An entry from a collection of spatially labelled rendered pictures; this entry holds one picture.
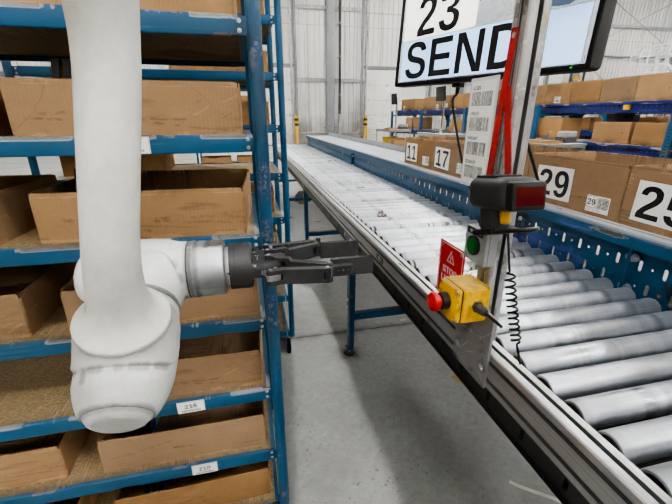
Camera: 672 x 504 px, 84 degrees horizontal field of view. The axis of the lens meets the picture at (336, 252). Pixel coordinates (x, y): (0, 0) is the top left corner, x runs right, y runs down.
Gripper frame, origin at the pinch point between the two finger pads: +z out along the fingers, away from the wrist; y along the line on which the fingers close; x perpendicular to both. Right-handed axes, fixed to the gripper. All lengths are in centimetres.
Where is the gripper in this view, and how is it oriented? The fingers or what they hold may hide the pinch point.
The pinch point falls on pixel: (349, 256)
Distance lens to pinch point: 65.2
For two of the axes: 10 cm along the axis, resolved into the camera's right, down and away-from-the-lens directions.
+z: 9.7, -0.8, 2.2
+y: -2.3, -3.3, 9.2
